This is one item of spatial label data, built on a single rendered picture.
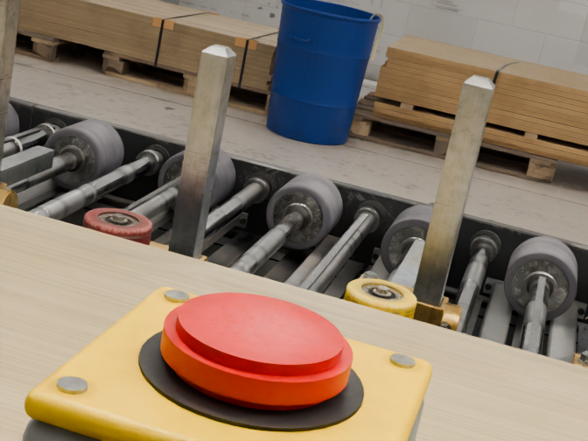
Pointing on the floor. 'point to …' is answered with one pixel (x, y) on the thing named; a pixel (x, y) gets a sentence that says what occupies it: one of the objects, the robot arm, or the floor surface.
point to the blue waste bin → (319, 69)
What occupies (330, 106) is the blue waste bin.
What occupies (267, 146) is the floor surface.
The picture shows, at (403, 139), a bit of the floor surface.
